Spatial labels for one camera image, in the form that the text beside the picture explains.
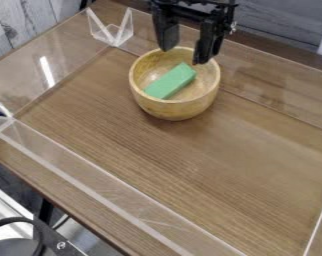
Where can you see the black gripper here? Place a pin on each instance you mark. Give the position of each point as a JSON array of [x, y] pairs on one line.
[[167, 11]]

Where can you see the green rectangular block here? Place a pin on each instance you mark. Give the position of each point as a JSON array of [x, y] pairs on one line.
[[171, 82]]

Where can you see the brown wooden bowl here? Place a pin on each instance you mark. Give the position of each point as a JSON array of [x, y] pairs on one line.
[[192, 100]]

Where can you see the black table leg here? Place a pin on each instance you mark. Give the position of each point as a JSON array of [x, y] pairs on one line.
[[45, 211]]

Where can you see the black metal clamp plate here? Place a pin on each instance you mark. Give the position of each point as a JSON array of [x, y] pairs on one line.
[[52, 244]]

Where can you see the clear acrylic corner bracket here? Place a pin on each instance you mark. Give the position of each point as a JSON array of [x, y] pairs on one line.
[[112, 34]]

